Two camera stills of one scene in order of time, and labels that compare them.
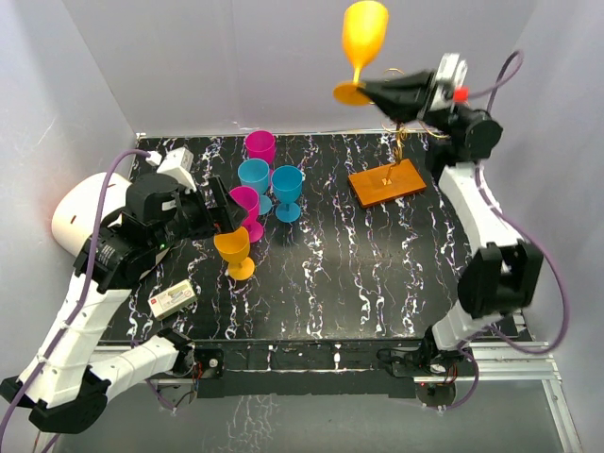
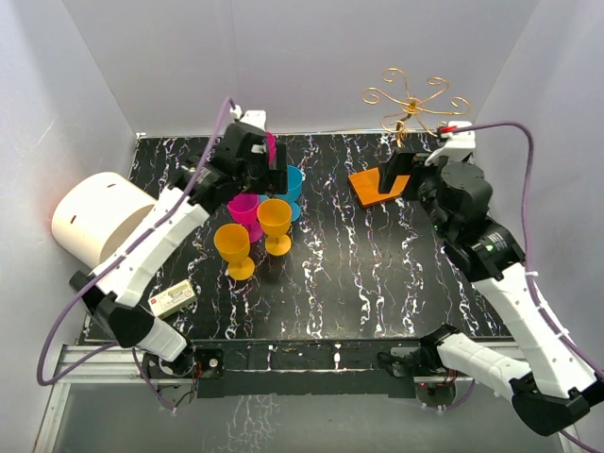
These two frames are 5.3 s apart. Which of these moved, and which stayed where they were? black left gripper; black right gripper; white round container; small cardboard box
Moved: black left gripper; black right gripper
Stayed: white round container; small cardboard box
